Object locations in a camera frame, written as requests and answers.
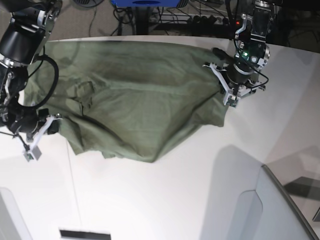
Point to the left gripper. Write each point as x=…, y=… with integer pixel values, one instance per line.
x=236, y=73

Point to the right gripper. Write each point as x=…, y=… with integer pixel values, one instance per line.
x=28, y=122

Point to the green t-shirt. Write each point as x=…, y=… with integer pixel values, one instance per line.
x=131, y=99

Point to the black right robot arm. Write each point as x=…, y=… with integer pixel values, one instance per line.
x=22, y=44

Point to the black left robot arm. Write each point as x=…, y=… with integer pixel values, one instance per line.
x=250, y=33

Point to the black power strip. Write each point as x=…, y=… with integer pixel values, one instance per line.
x=181, y=18

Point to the grey table leg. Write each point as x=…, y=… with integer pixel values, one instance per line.
x=142, y=17

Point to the blue plastic bin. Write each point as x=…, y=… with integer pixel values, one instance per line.
x=145, y=3

